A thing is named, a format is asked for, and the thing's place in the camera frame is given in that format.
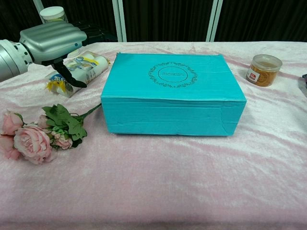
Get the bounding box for black curtain backdrop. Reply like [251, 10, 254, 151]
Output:
[0, 0, 307, 44]

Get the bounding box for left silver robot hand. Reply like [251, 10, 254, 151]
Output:
[19, 22, 111, 88]

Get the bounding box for pack of white rolls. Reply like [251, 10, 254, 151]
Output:
[45, 49, 112, 98]

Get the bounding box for clear jar of rubber bands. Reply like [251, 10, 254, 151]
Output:
[245, 54, 283, 87]

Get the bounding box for teal cardboard shoe box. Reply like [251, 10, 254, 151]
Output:
[100, 52, 248, 139]

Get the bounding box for pink artificial rose bouquet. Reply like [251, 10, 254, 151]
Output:
[0, 103, 103, 165]

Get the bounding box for pink velvet tablecloth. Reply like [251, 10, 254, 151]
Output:
[0, 41, 307, 230]

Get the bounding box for white frame post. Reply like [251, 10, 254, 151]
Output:
[112, 0, 128, 43]
[206, 0, 224, 43]
[32, 0, 50, 24]

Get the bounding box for clear tennis ball tube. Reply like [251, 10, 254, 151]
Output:
[39, 6, 81, 58]

